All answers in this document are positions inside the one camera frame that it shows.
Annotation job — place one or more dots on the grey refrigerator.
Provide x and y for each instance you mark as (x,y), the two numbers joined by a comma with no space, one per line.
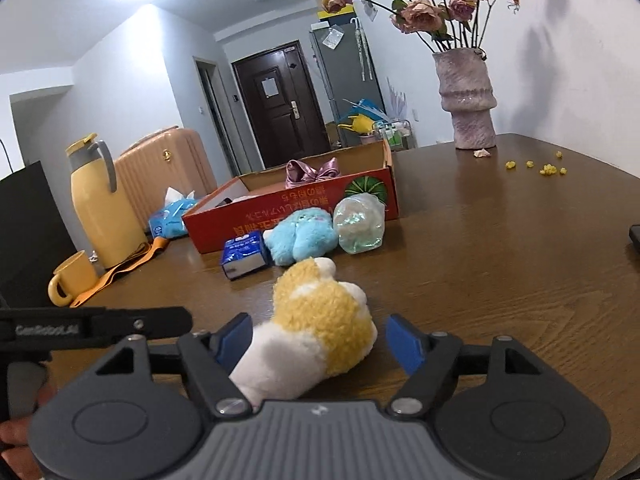
(345,75)

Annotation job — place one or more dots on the white folded umbrella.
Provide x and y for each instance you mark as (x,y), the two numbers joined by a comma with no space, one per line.
(361,50)

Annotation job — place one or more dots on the pink textured vase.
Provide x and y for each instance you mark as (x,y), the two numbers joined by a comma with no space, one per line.
(467,105)

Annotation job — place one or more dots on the blue and yellow bags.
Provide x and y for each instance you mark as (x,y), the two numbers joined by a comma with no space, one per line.
(362,120)

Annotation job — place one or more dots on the dark brown door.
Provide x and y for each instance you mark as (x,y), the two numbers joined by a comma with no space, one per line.
(280,125)

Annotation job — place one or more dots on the clear plastic sleeve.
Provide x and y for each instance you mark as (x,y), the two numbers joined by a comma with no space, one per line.
(333,38)

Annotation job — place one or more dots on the large blue tissue pack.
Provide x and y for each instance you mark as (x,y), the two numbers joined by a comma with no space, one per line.
(170,217)

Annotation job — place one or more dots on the yellow and black box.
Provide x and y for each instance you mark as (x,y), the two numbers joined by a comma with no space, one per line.
(346,16)

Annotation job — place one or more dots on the side doorway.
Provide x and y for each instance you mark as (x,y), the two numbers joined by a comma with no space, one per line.
(212,115)

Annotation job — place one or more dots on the purple satin bow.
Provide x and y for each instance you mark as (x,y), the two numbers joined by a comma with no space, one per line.
(310,172)

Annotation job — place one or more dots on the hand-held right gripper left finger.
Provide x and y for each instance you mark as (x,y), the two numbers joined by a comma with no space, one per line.
(232,342)

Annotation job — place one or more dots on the yellow thermos jug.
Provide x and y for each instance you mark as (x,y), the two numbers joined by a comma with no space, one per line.
(105,210)

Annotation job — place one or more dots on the fallen rose petal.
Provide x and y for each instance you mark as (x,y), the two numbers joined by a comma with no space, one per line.
(481,152)

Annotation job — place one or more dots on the scattered yellow flower buds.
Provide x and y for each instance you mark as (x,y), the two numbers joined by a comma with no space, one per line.
(547,170)

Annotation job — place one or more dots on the bunch of dried pink roses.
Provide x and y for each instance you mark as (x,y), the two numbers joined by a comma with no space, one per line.
(420,15)

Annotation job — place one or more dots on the yellow and white plush toy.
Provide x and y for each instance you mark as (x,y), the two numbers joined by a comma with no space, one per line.
(320,325)

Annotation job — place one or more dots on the white paper sheet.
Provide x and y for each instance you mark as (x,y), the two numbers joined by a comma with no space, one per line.
(270,87)

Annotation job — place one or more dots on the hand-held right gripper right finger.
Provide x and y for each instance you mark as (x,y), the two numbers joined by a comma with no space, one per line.
(405,345)

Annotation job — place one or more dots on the orange cardboard box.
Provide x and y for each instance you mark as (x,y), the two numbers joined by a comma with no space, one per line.
(300,205)

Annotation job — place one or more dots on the small blue tissue pack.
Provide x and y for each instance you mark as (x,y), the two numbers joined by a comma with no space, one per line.
(245,255)

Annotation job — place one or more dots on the iridescent clear bag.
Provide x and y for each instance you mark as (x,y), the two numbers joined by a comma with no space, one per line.
(357,225)

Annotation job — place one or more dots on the blue plush toy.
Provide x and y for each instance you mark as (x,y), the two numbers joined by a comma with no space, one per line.
(300,235)

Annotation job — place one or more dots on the peach hard suitcase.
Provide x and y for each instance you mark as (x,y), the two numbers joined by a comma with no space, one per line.
(160,170)

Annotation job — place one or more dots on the lilac feather decoration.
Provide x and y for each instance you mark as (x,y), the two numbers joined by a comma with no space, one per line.
(397,100)

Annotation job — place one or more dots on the yellow mug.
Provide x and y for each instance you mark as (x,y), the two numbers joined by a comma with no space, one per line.
(75,275)

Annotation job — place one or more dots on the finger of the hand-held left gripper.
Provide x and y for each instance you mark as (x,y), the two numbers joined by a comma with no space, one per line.
(165,360)
(150,320)

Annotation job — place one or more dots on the person's left hand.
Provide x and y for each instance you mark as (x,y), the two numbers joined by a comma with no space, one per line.
(12,432)

